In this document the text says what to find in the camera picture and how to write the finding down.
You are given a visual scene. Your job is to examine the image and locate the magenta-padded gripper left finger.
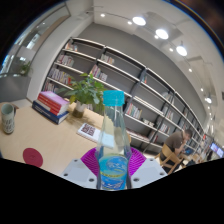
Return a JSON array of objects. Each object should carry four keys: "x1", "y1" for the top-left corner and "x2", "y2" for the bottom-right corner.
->
[{"x1": 59, "y1": 147, "x2": 101, "y2": 190}]

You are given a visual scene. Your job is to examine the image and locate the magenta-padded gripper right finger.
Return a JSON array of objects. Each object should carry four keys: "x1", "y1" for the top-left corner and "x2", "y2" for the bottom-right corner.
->
[{"x1": 128, "y1": 146, "x2": 168, "y2": 190}]

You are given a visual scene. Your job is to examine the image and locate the clear bottle with blue cap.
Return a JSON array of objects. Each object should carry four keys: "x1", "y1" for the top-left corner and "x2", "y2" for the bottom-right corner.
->
[{"x1": 95, "y1": 89, "x2": 133, "y2": 191}]

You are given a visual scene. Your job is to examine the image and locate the light wooden chair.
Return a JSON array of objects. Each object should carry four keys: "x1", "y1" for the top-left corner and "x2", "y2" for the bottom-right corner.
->
[{"x1": 159, "y1": 143, "x2": 185, "y2": 176}]

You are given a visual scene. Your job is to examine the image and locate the person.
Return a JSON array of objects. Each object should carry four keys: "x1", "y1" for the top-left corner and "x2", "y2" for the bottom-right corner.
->
[{"x1": 159, "y1": 129, "x2": 194, "y2": 168}]

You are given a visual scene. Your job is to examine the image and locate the open magazine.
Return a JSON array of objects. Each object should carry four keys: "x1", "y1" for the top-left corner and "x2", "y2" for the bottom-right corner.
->
[{"x1": 76, "y1": 122, "x2": 116, "y2": 149}]

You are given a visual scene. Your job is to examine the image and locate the flat round red coaster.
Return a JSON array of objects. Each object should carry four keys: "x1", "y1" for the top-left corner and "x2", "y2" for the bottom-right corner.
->
[{"x1": 22, "y1": 147, "x2": 44, "y2": 168}]

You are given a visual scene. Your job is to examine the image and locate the dark blue book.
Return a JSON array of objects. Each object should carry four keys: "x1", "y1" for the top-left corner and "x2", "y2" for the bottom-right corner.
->
[{"x1": 31, "y1": 99, "x2": 70, "y2": 125}]

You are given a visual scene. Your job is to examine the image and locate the red book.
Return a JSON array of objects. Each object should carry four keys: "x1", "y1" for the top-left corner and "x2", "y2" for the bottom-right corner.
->
[{"x1": 36, "y1": 94, "x2": 64, "y2": 116}]

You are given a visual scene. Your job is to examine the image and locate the pink-covered book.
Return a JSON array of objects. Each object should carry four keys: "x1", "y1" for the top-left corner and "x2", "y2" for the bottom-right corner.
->
[{"x1": 39, "y1": 90, "x2": 70, "y2": 108}]

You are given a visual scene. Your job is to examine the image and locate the green potted plant white pot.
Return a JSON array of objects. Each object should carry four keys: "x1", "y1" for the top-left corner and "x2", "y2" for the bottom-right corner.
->
[{"x1": 56, "y1": 72, "x2": 109, "y2": 118}]

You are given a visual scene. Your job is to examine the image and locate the grey shelf unit with books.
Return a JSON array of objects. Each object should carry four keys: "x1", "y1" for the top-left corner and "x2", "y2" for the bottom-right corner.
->
[{"x1": 39, "y1": 36, "x2": 209, "y2": 161}]

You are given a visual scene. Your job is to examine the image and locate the grey-green patterned mug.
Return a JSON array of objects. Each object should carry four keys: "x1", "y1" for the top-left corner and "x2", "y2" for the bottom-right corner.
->
[{"x1": 0, "y1": 103, "x2": 17, "y2": 135}]

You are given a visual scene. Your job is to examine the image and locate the small potted plant on ledge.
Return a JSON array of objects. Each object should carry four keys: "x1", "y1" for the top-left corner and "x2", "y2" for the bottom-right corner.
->
[{"x1": 18, "y1": 60, "x2": 34, "y2": 77}]

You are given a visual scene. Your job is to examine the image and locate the round ceiling lights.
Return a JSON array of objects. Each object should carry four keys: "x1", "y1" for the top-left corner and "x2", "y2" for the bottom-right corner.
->
[{"x1": 98, "y1": 12, "x2": 214, "y2": 105}]

